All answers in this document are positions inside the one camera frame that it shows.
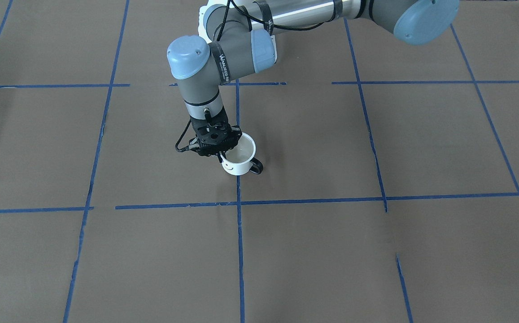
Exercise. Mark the white mug black handle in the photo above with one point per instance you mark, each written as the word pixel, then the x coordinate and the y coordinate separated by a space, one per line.
pixel 242 158

